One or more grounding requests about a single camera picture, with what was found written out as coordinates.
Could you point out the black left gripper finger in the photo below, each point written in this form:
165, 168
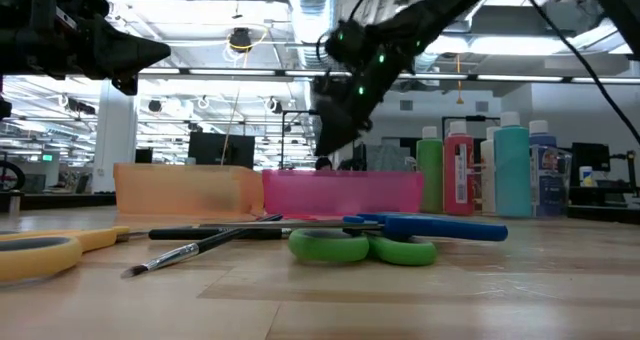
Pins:
130, 45
125, 67

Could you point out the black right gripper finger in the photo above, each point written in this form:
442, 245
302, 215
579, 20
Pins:
326, 130
342, 135

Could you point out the green paint bottle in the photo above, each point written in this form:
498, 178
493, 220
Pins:
430, 180

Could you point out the red paint bottle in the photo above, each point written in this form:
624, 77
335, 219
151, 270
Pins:
452, 180

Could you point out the white paint bottle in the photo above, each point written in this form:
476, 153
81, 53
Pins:
487, 180

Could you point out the teal paint bottle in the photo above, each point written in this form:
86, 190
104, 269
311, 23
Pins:
512, 170

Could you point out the thin black paintbrush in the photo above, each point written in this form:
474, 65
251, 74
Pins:
175, 255

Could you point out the dark blue paint bottle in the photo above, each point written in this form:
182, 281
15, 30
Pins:
542, 140

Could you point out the black monitor on arm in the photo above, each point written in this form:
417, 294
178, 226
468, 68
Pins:
590, 160

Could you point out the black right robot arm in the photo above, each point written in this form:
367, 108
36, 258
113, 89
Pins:
440, 10

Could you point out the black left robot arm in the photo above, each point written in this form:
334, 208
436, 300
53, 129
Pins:
15, 30

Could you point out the person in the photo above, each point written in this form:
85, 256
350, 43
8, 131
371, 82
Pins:
324, 164

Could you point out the pink-red translucent plastic tray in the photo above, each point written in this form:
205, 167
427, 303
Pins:
350, 190

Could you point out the small black monitor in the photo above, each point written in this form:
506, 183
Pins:
144, 156

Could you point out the large black monitor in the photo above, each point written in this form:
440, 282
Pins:
220, 150

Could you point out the green exit sign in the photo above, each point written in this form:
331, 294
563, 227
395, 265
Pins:
47, 157

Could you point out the orange translucent plastic tray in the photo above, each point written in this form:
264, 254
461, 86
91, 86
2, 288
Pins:
175, 190

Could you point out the black marker pen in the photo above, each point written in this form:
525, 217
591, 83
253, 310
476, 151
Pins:
170, 234

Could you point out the clear plastic container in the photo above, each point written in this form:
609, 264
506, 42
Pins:
564, 180

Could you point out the white and yellow cup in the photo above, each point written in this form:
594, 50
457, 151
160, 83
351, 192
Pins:
586, 172

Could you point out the black neighbour rig frame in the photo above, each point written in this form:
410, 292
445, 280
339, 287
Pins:
295, 112
470, 118

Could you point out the silver ventilation duct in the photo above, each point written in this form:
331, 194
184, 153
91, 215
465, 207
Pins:
307, 10

